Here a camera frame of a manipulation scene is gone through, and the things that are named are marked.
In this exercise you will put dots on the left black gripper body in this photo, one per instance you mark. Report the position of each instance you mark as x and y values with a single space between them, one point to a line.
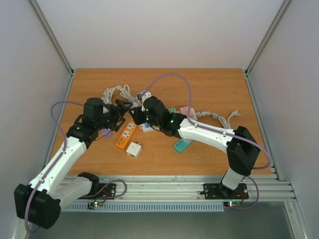
111 120

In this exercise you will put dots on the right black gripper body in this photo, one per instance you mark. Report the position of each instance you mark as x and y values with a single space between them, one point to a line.
136 114

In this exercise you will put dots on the white multicolour power strip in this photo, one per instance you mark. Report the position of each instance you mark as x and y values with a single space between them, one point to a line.
168 124

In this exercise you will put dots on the green plug adapter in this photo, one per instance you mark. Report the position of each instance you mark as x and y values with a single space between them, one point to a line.
172 110

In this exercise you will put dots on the pink cube adapter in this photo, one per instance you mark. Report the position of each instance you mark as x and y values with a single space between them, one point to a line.
184 111

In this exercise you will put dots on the teal power strip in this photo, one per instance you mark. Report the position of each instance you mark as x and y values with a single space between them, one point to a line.
182 145

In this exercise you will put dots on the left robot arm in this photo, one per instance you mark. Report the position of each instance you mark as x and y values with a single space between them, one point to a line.
40 201

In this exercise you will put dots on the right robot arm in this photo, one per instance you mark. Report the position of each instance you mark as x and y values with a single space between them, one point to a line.
239 145

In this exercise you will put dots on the purple power strip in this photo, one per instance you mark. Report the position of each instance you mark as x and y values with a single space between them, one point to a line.
107 132

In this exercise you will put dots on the orange power strip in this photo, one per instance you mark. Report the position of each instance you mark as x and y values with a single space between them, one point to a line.
126 135

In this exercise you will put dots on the white cube adapter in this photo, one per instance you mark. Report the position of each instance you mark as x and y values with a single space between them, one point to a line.
134 149

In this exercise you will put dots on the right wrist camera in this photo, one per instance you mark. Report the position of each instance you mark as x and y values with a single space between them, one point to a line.
142 96

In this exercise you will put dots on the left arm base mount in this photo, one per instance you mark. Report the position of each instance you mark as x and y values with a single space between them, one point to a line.
104 192

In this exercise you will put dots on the grey slotted cable duct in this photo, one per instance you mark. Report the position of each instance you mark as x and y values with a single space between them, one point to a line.
145 207

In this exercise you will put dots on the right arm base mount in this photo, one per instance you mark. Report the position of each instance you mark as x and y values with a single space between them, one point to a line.
211 191

